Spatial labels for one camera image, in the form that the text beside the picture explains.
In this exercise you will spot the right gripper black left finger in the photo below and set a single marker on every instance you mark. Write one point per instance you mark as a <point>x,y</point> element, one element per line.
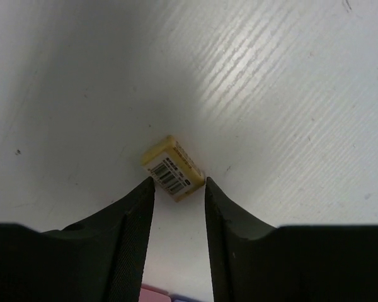
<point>102,257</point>

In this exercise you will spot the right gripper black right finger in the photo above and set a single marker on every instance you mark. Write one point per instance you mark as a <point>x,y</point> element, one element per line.
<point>229,227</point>

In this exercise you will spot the small beige eraser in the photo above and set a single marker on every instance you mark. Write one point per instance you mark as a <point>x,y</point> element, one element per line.
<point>172,168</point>

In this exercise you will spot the three-colour compartment box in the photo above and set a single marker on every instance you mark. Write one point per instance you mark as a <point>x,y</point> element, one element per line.
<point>152,294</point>

